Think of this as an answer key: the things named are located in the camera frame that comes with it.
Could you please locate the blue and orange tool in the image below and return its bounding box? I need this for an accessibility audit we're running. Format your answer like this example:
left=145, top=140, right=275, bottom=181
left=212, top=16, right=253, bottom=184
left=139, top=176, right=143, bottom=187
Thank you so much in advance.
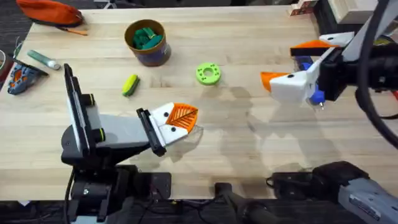
left=7, top=60, right=50, bottom=96

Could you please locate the orange zip bag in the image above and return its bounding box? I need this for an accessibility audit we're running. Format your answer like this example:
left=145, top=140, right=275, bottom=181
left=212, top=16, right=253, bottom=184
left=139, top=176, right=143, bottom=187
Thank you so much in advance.
left=15, top=0, right=90, bottom=37

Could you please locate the green and silver tube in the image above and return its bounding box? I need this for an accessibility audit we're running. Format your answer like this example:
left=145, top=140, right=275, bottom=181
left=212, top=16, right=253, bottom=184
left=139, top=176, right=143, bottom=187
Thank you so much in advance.
left=27, top=49, right=62, bottom=71

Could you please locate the blue electric screwdriver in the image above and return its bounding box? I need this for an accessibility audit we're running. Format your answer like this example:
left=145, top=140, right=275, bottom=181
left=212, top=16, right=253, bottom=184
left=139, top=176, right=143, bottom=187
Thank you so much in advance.
left=294, top=55, right=326, bottom=111

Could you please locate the black rail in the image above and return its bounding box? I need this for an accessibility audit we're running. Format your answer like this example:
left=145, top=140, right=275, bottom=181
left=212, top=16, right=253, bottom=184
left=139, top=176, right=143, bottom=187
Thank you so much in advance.
left=0, top=171, right=343, bottom=224

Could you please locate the brown tub with green toys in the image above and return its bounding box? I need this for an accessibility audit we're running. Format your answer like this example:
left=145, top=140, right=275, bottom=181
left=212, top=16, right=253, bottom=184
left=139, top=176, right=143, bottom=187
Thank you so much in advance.
left=124, top=19, right=172, bottom=68

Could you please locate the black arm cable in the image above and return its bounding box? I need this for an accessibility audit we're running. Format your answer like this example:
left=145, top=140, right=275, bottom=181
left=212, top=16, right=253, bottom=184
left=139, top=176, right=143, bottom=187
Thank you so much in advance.
left=354, top=0, right=398, bottom=149

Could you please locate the white box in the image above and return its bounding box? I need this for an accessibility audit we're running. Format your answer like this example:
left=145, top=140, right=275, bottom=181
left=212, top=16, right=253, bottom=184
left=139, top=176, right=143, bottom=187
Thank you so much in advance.
left=327, top=0, right=379, bottom=26

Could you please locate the left wrist flat plate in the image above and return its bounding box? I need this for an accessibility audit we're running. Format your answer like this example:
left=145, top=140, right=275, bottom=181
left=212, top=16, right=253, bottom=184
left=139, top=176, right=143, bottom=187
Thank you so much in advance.
left=63, top=63, right=91, bottom=157

